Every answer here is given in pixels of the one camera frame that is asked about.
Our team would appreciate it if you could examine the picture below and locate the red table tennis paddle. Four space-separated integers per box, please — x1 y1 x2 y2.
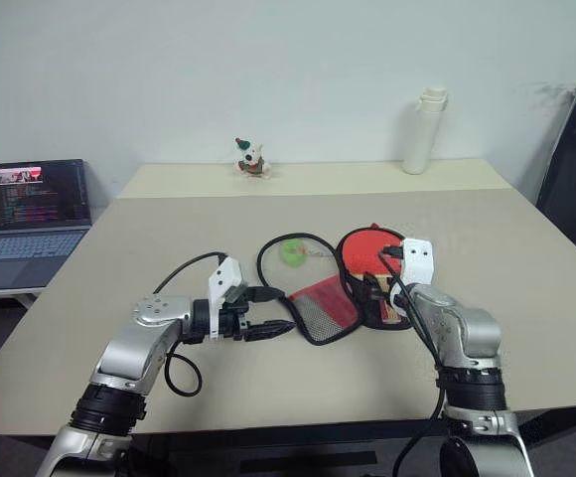
341 226 410 325

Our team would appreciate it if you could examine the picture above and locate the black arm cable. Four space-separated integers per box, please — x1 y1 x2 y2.
378 244 449 477
151 251 229 398

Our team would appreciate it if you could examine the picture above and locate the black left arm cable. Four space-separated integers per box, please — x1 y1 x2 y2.
151 251 229 398

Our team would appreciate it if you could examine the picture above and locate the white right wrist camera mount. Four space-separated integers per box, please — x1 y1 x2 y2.
388 238 437 307

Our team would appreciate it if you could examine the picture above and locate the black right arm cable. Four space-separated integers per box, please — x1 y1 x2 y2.
378 244 449 477

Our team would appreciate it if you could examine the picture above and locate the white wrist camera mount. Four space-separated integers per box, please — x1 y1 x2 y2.
388 238 437 307
206 254 245 341

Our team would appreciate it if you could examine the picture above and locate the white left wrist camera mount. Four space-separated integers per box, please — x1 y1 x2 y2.
206 254 245 341

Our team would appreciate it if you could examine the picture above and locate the white water bottle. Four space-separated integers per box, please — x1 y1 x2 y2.
400 86 451 176

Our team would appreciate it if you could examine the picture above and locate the green tag in case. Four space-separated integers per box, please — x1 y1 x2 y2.
278 239 310 270

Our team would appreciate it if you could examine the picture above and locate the black red mesh paddle case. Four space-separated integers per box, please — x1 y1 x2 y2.
256 226 414 347

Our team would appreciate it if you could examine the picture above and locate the white dog plush toy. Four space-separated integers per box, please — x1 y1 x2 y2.
232 136 275 181

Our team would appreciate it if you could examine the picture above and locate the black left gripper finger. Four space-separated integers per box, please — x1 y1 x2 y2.
243 285 285 303
243 320 297 342

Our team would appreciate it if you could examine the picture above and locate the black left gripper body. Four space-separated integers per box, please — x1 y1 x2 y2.
216 285 250 342

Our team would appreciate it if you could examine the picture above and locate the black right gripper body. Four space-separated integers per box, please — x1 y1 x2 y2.
384 275 405 311

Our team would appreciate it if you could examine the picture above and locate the open grey laptop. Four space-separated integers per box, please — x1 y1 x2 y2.
0 158 93 292

